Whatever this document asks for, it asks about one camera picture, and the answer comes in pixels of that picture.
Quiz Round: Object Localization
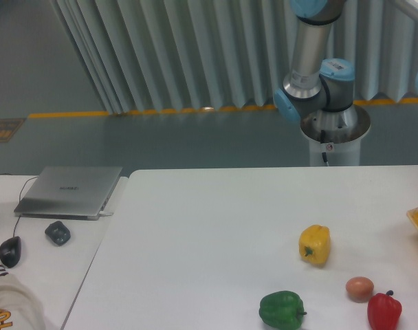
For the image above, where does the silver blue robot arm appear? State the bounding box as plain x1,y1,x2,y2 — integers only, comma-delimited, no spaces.
274,1,418,121

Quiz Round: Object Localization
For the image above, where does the person's white sleeve forearm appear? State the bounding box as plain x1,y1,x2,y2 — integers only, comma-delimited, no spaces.
0,265,45,330

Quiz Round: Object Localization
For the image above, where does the white pleated curtain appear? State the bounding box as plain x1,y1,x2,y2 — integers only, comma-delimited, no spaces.
52,1,418,114

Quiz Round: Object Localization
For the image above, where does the yellow bell pepper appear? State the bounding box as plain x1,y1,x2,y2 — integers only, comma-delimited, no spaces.
298,225,331,266

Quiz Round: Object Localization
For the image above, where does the silver closed laptop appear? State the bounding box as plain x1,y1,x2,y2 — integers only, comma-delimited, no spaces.
14,166,122,220

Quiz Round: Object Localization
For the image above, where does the green bell pepper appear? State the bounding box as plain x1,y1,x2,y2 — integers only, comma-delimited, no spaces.
258,291,307,329

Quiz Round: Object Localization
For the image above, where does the black power adapter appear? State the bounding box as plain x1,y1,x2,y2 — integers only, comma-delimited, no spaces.
45,221,71,246

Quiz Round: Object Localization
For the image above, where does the brown egg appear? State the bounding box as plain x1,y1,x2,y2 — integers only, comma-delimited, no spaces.
345,276,374,302

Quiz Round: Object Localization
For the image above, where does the black computer mouse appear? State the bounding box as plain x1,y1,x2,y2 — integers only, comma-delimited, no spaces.
0,236,22,268

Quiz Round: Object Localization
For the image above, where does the red bell pepper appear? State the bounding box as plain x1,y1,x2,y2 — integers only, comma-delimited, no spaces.
367,290,402,330

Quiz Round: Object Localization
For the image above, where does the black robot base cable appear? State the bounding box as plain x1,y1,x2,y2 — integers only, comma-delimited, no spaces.
319,129,331,167

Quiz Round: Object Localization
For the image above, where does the black mouse cable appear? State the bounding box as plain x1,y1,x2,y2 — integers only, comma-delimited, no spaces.
0,173,40,238

